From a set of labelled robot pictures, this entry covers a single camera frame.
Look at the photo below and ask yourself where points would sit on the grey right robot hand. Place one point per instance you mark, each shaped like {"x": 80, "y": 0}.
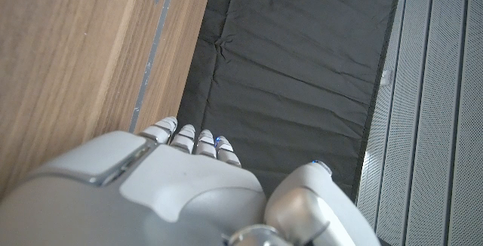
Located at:
{"x": 170, "y": 200}

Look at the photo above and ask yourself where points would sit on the grey tape outline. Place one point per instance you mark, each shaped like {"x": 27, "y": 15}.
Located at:
{"x": 152, "y": 50}

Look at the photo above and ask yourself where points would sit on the black fabric backdrop curtain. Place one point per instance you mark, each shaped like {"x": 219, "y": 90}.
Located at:
{"x": 294, "y": 68}

